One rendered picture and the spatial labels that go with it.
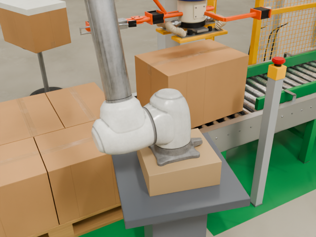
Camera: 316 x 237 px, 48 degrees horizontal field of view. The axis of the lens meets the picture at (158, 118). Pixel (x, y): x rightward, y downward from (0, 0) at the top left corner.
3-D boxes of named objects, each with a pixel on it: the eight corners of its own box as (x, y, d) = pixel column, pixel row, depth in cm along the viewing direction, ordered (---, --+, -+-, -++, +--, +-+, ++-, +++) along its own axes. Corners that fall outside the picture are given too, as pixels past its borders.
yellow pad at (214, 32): (217, 29, 220) (218, 21, 217) (227, 34, 212) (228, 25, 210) (170, 39, 206) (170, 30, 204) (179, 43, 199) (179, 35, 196)
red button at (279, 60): (278, 62, 195) (279, 55, 193) (287, 66, 189) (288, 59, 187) (268, 64, 192) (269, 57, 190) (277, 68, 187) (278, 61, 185)
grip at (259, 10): (260, 14, 209) (261, 6, 206) (270, 18, 202) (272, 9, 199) (249, 17, 205) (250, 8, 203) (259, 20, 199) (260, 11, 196)
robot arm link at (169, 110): (199, 142, 144) (197, 92, 134) (159, 155, 137) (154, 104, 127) (179, 126, 157) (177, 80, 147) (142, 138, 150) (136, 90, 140)
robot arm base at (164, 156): (210, 154, 145) (209, 143, 142) (158, 167, 140) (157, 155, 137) (193, 134, 161) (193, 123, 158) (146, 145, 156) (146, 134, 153)
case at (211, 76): (206, 89, 270) (209, 38, 250) (242, 110, 240) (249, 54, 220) (137, 110, 244) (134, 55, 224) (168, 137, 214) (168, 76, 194)
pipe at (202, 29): (202, 18, 231) (202, 9, 228) (226, 27, 212) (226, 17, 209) (156, 26, 217) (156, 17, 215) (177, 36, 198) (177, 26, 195)
